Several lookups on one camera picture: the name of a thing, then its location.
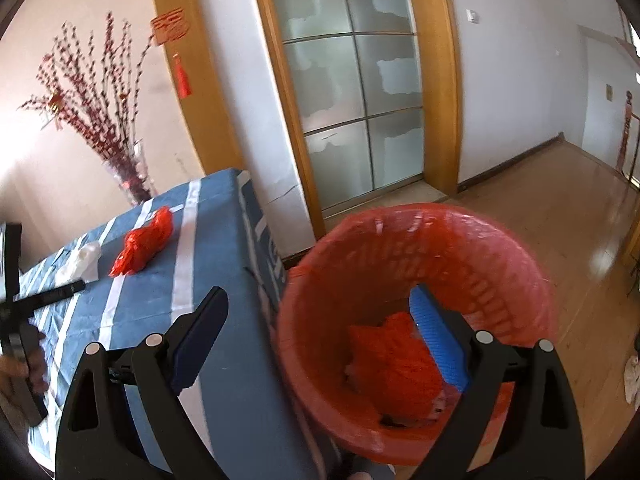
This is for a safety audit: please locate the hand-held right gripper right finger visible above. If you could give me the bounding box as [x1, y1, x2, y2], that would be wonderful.
[409, 284, 586, 480]

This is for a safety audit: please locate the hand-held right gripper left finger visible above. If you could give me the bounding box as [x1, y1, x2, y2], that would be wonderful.
[55, 286, 230, 480]

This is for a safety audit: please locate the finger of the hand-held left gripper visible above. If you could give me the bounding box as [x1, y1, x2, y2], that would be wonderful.
[0, 222, 23, 306]
[0, 280, 87, 313]

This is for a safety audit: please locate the white plastic bag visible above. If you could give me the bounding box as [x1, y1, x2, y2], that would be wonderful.
[55, 241, 102, 285]

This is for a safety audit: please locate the red plastic bag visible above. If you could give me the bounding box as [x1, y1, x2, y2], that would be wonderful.
[347, 312, 446, 423]
[109, 206, 175, 278]

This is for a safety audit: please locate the red lined plastic trash basket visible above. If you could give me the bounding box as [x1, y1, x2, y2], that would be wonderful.
[276, 203, 558, 466]

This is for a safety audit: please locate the person's left hand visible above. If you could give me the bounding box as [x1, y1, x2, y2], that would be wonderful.
[0, 354, 32, 401]

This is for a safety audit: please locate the blue striped tablecloth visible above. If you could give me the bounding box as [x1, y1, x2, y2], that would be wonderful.
[12, 167, 396, 480]

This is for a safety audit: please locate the clear glass vase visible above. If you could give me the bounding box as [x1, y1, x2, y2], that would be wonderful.
[107, 142, 156, 206]

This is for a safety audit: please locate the red berry branch bundle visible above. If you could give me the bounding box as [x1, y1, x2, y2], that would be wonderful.
[17, 10, 156, 196]

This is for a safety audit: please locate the red tasselled hanging ornament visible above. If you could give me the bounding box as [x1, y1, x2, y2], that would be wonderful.
[150, 7, 193, 98]

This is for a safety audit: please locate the wooden stair railing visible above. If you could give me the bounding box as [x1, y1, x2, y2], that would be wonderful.
[615, 87, 640, 181]

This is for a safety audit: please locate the frosted glass door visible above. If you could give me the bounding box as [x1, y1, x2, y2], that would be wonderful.
[265, 0, 426, 211]

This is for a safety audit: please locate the wooden wall trim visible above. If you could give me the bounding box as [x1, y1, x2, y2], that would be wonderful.
[150, 0, 246, 183]

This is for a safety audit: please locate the wooden door frame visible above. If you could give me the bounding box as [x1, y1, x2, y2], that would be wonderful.
[247, 0, 463, 241]

